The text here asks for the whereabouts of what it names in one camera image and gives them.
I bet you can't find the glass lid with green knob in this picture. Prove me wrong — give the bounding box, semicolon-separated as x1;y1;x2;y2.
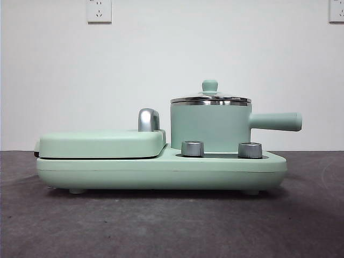
170;78;252;104

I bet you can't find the silver control knob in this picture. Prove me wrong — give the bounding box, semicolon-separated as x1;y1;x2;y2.
181;140;205;157
238;141;263;159

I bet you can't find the mint green breakfast machine base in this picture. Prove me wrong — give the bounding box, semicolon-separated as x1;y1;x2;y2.
36;143;288;195

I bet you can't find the mint green griddle cover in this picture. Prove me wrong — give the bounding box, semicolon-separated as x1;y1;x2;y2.
34;128;167;159

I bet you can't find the silver cover handle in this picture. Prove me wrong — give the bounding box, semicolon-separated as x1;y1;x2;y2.
138;107;162;132

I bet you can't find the mint green pot with handle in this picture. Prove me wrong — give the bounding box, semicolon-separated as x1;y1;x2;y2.
169;102;303;153

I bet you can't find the white wall socket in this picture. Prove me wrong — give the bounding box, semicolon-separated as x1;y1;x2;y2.
87;0;112;24
328;0;344;24

